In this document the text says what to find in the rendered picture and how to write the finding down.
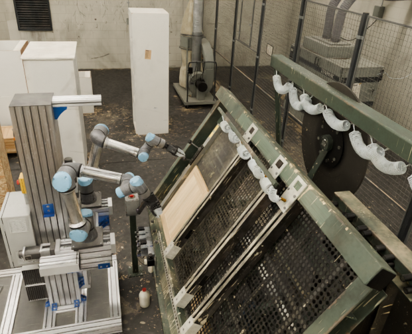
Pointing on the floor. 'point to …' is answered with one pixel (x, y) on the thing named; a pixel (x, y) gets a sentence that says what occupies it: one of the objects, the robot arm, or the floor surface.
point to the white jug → (144, 298)
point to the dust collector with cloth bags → (195, 65)
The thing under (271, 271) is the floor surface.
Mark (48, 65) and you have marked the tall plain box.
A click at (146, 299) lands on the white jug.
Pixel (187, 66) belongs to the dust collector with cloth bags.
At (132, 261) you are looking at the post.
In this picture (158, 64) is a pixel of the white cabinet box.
